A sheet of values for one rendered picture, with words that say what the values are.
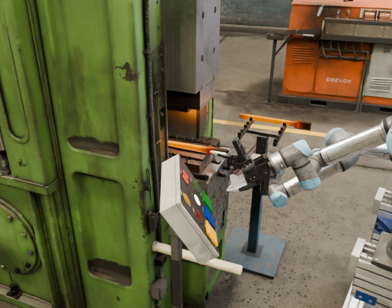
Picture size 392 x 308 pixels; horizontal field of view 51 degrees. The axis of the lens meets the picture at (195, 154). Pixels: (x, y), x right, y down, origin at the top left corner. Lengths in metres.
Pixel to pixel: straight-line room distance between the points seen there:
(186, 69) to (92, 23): 0.42
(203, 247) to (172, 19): 0.92
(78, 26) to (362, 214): 2.65
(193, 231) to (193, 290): 1.11
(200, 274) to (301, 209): 1.36
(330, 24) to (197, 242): 4.08
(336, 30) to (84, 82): 3.86
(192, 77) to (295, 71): 3.80
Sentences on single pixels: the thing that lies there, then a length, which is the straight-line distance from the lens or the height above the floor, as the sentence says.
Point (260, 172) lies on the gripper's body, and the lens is 1.64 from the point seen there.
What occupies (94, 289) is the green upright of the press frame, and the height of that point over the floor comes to 0.25.
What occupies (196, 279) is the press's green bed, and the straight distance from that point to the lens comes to 2.45.
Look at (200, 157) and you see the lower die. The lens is 2.06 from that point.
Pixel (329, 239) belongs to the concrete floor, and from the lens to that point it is 3.24.
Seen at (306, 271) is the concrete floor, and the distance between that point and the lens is 2.93.
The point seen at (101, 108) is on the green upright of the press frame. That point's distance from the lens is 1.81.
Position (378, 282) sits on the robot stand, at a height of 0.68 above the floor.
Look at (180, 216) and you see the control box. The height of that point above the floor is 1.14.
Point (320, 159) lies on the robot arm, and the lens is 1.73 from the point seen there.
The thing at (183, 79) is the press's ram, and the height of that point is 1.42.
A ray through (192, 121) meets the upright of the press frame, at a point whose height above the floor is 1.04.
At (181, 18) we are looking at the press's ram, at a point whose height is 1.68.
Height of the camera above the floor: 1.98
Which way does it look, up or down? 28 degrees down
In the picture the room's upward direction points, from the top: straight up
